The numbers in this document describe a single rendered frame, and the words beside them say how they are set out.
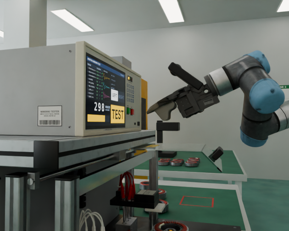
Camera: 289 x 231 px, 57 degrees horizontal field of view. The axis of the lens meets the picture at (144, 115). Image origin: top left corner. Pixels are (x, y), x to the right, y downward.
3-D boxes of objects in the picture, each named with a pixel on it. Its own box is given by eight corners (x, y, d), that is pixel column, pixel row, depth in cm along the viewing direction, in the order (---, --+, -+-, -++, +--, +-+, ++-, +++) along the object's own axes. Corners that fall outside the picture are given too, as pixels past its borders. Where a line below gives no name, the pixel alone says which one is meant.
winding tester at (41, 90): (141, 130, 98) (141, 75, 99) (83, 136, 56) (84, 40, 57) (49, 129, 109) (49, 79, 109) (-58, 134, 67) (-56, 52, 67)
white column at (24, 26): (45, 189, 461) (47, 0, 470) (27, 195, 418) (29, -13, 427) (20, 187, 475) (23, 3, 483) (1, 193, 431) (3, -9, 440)
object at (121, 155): (125, 158, 89) (125, 145, 89) (119, 160, 83) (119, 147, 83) (113, 157, 90) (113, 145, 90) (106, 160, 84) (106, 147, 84)
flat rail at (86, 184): (155, 156, 105) (155, 148, 105) (70, 201, 45) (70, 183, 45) (152, 156, 105) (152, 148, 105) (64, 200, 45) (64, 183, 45)
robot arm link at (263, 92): (281, 122, 68) (262, 97, 76) (291, 86, 61) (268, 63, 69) (251, 128, 68) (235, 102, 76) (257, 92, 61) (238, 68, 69)
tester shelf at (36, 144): (155, 141, 108) (155, 129, 108) (57, 169, 42) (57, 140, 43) (59, 139, 120) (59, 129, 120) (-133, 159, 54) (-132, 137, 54)
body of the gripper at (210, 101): (180, 118, 76) (220, 100, 73) (168, 92, 77) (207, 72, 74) (184, 119, 83) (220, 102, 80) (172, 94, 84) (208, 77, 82)
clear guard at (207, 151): (221, 160, 98) (221, 144, 98) (222, 172, 75) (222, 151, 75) (136, 157, 106) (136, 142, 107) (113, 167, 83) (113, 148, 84)
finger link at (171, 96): (158, 106, 77) (185, 92, 75) (155, 101, 77) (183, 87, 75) (161, 107, 82) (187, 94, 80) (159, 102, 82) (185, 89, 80)
